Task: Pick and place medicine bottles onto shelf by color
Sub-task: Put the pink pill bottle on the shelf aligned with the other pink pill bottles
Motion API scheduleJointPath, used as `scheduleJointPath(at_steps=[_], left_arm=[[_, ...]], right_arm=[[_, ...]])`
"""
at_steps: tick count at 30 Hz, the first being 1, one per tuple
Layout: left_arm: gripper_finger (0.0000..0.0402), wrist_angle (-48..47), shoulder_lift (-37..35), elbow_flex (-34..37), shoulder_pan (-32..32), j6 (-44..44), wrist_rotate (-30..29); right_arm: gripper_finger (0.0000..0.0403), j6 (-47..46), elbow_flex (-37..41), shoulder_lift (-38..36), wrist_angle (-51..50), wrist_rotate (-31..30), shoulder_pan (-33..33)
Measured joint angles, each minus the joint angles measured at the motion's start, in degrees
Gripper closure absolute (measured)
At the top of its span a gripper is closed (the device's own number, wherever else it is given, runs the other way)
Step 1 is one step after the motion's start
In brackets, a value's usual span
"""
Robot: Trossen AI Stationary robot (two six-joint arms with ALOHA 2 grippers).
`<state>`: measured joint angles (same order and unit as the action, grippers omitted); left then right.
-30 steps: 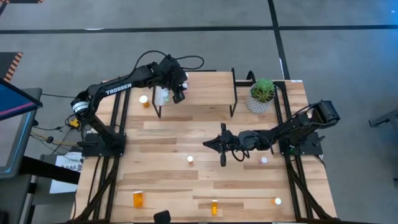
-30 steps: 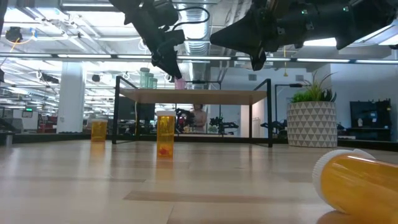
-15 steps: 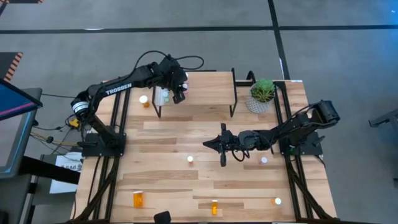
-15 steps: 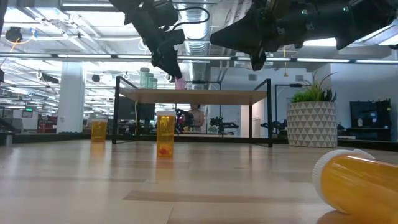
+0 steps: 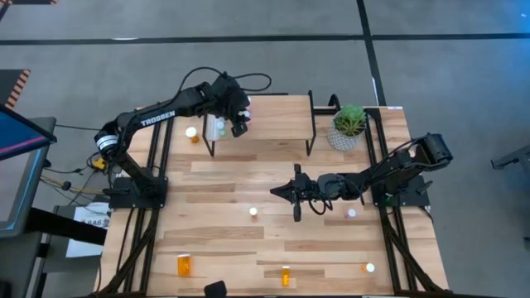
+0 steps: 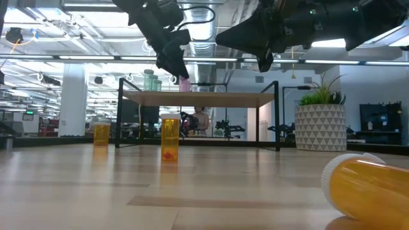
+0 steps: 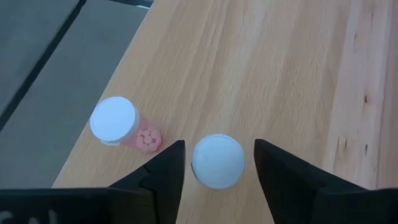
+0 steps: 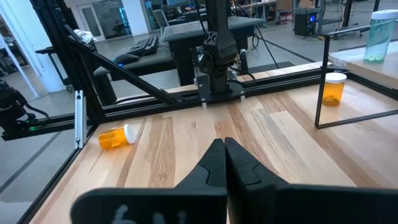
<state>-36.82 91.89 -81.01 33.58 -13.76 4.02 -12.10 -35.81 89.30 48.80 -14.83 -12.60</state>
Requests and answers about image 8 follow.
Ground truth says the black keyboard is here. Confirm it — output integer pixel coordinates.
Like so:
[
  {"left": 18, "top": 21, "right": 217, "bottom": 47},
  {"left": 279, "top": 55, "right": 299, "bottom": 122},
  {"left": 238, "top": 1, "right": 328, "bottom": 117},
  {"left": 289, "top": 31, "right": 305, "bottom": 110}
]
[{"left": 126, "top": 35, "right": 160, "bottom": 57}]

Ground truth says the short orange pill bottle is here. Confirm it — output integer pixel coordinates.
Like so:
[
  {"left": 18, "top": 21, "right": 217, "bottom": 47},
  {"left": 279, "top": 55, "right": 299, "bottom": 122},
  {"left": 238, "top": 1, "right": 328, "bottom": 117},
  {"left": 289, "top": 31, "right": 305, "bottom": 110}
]
[{"left": 322, "top": 72, "right": 348, "bottom": 107}]

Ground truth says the white metal pole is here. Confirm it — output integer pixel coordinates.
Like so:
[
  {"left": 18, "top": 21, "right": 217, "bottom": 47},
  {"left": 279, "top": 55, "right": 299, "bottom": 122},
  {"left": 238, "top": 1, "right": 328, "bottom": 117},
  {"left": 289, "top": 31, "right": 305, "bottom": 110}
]
[{"left": 0, "top": 32, "right": 40, "bottom": 99}]

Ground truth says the black aluminium rig frame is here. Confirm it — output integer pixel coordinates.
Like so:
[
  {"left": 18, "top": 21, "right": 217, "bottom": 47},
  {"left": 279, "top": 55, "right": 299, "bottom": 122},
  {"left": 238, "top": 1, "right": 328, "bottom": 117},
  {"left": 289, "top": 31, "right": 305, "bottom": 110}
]
[{"left": 0, "top": 0, "right": 354, "bottom": 224}]

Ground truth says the silver aluminium bracket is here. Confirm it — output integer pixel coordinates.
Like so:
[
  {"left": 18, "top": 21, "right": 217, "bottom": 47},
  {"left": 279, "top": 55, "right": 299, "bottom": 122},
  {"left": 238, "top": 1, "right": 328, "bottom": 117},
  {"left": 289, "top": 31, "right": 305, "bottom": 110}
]
[{"left": 73, "top": 89, "right": 87, "bottom": 149}]

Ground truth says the cardboard box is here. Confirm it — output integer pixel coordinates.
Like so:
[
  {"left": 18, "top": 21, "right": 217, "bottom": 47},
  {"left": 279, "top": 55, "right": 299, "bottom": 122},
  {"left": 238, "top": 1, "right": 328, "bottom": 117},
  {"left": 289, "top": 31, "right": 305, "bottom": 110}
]
[{"left": 276, "top": 0, "right": 315, "bottom": 12}]

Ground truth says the black computer mouse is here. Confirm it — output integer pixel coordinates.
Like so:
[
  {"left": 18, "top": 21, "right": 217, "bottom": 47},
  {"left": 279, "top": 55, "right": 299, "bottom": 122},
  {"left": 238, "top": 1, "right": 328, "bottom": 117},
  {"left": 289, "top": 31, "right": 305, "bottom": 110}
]
[{"left": 112, "top": 53, "right": 140, "bottom": 66}]

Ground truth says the green pill bottle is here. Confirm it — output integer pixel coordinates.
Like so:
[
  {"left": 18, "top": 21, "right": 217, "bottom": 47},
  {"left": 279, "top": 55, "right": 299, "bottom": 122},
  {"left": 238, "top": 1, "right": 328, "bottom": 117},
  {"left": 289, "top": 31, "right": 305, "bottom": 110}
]
[{"left": 363, "top": 9, "right": 398, "bottom": 64}]

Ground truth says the black device green light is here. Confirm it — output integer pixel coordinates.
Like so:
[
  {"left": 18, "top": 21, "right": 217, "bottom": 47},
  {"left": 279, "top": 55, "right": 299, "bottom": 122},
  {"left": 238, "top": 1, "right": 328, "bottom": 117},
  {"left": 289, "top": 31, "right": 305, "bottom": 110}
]
[{"left": 0, "top": 79, "right": 50, "bottom": 141}]

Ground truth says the white crumpled cloth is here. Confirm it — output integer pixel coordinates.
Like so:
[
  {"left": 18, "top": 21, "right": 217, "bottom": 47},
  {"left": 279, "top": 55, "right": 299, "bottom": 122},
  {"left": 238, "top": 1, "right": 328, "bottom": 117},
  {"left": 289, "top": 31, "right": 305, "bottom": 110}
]
[{"left": 73, "top": 29, "right": 98, "bottom": 44}]

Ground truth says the black cylinder white top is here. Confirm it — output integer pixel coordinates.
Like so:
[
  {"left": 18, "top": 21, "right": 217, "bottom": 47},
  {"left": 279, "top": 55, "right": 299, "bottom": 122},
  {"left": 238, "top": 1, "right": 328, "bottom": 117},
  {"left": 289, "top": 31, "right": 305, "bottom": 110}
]
[{"left": 239, "top": 48, "right": 250, "bottom": 75}]

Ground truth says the grey office chair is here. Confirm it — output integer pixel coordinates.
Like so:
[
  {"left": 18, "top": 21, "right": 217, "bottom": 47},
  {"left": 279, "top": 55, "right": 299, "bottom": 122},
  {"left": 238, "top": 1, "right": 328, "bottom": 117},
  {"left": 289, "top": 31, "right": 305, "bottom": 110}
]
[{"left": 152, "top": 8, "right": 170, "bottom": 30}]

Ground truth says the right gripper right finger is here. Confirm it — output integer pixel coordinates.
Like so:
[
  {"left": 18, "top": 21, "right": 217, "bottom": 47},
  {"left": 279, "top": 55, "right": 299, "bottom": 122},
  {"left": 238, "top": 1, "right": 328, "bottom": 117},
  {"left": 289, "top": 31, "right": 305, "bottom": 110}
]
[{"left": 224, "top": 137, "right": 398, "bottom": 224}]

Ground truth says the wooden shelf black frame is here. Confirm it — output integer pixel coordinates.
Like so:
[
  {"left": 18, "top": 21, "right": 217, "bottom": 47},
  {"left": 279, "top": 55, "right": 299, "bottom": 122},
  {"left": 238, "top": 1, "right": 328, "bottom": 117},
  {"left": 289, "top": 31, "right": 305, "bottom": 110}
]
[{"left": 313, "top": 24, "right": 398, "bottom": 130}]

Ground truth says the dark desk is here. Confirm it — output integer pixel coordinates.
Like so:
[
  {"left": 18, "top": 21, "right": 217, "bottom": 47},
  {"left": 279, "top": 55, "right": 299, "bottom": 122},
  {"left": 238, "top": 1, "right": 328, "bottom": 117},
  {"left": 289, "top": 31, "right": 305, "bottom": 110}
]
[{"left": 93, "top": 46, "right": 178, "bottom": 108}]

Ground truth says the black computer tower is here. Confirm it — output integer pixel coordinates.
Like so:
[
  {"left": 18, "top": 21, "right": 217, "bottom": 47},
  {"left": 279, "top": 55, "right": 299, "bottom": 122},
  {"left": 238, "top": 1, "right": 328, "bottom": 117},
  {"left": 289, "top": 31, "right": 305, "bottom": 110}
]
[{"left": 294, "top": 12, "right": 320, "bottom": 37}]

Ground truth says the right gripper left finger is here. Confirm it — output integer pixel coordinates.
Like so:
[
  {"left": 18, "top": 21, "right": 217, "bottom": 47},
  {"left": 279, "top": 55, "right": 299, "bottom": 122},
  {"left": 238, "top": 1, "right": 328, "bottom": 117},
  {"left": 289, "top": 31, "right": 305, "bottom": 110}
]
[{"left": 70, "top": 138, "right": 228, "bottom": 224}]

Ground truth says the grey top desk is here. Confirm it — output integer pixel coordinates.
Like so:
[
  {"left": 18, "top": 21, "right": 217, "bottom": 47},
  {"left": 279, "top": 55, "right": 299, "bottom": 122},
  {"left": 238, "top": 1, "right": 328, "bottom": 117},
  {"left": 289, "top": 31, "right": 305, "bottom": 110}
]
[{"left": 161, "top": 15, "right": 267, "bottom": 86}]

